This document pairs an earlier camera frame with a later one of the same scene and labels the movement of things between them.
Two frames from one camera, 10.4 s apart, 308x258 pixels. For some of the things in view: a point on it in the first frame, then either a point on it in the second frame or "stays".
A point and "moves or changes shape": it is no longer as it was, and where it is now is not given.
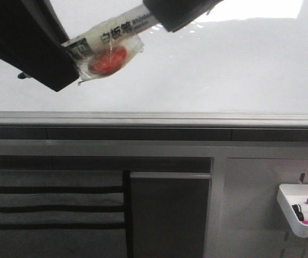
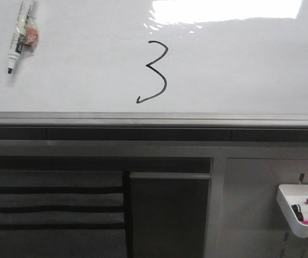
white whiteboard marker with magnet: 103,51 moves or changes shape
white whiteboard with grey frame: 245,63 stays
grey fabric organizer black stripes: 56,214 stays
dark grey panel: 169,214 stays
